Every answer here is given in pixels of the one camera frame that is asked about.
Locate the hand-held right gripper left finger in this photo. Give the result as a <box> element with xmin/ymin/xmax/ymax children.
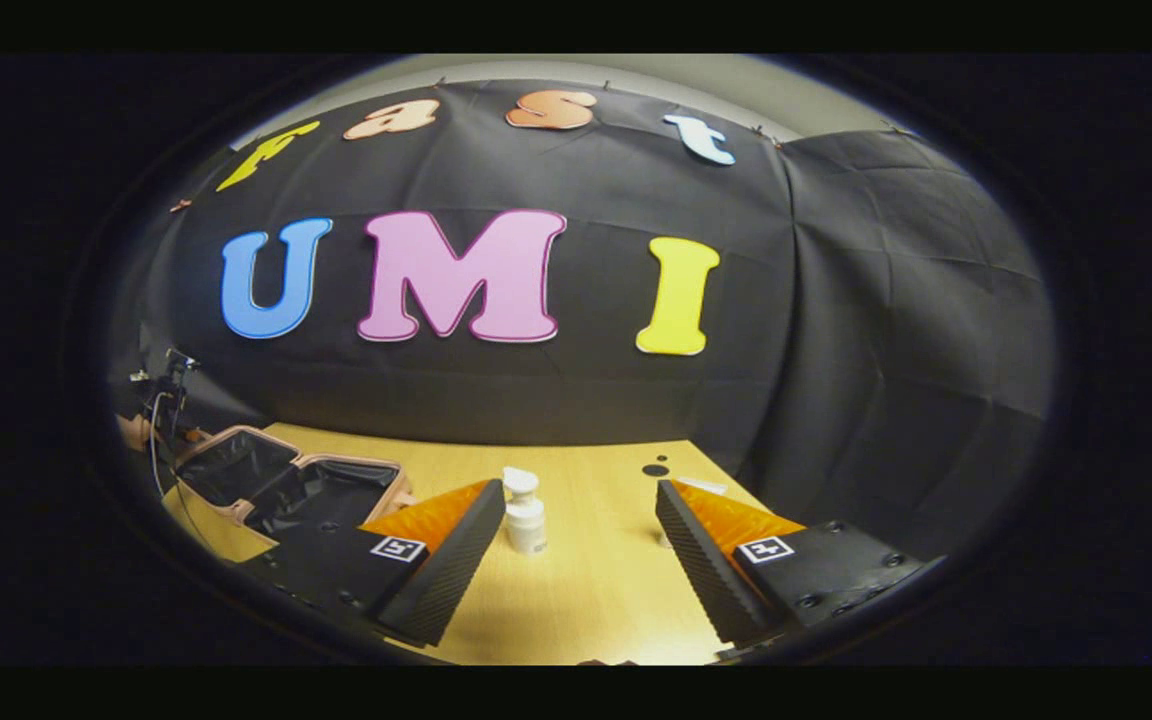
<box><xmin>241</xmin><ymin>478</ymin><xmax>507</xmax><ymax>648</ymax></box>

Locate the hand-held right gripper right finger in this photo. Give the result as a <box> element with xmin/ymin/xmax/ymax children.
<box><xmin>656</xmin><ymin>478</ymin><xmax>942</xmax><ymax>651</ymax></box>

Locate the white pump bottle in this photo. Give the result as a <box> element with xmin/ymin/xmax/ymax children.
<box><xmin>502</xmin><ymin>466</ymin><xmax>549</xmax><ymax>556</ymax></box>

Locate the pink hard-shell suitcase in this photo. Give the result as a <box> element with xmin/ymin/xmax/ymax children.
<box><xmin>174</xmin><ymin>425</ymin><xmax>415</xmax><ymax>546</ymax></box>

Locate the black backdrop cloth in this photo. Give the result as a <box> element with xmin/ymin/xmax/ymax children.
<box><xmin>106</xmin><ymin>78</ymin><xmax>1057</xmax><ymax>561</ymax></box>

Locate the white cable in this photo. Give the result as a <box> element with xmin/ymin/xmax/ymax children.
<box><xmin>147</xmin><ymin>390</ymin><xmax>177</xmax><ymax>498</ymax></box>

